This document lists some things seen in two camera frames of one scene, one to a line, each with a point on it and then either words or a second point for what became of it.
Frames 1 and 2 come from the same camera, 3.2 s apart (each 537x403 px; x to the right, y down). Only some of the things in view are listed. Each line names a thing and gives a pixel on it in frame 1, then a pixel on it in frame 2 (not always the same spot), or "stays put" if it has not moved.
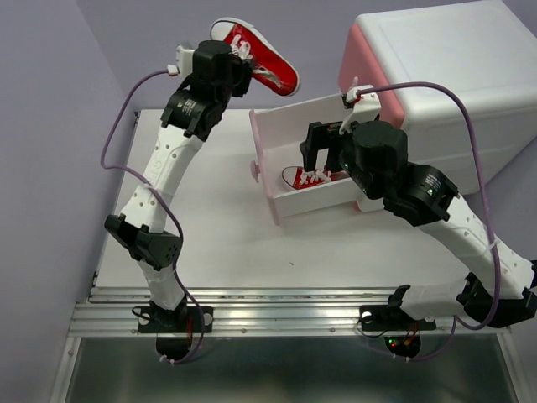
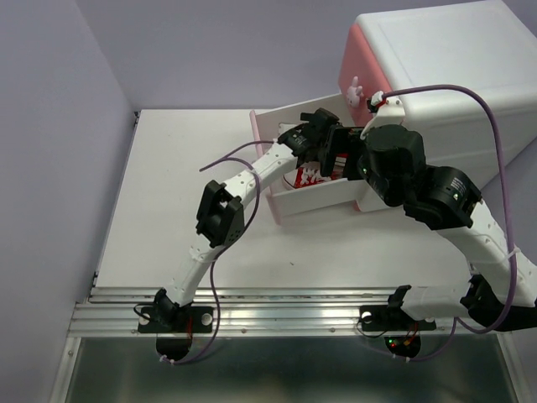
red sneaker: x=296 y=178 stays put
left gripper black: x=242 y=69 -> x=305 y=117
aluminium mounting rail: x=257 y=311 stays put
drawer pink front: x=278 y=133 stays put
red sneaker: x=269 y=68 -> x=284 y=127
